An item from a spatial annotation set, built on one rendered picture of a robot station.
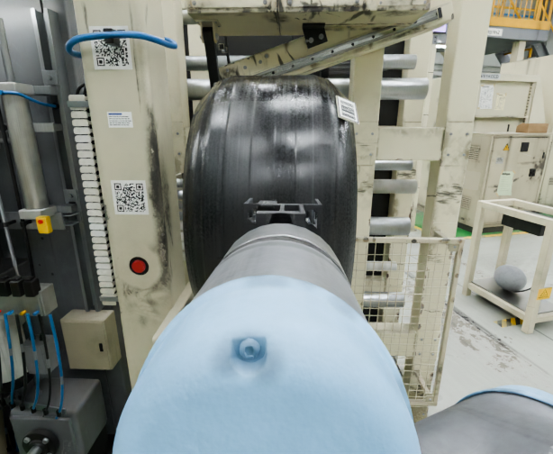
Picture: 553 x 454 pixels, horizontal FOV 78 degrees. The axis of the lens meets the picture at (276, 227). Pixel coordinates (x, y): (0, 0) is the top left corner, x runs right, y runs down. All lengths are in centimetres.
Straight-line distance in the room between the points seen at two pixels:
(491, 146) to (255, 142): 447
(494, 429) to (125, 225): 74
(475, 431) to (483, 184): 476
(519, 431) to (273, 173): 42
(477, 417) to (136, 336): 80
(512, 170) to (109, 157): 486
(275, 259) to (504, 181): 505
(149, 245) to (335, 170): 46
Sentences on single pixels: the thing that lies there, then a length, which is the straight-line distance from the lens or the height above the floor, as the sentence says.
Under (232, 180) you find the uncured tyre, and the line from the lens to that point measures 54.
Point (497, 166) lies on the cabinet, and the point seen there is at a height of 86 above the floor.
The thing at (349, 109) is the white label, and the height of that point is 140.
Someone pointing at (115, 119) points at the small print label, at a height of 138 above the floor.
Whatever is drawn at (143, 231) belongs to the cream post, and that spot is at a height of 114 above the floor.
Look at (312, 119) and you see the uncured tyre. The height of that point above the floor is 138.
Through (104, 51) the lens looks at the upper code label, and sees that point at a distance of 81.
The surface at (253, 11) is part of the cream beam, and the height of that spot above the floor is 164.
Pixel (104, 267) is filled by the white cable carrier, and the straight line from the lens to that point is 90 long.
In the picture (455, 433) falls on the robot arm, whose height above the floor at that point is 121.
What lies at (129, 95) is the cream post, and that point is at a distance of 78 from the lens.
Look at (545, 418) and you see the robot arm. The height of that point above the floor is 121.
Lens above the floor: 137
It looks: 17 degrees down
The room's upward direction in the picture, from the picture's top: straight up
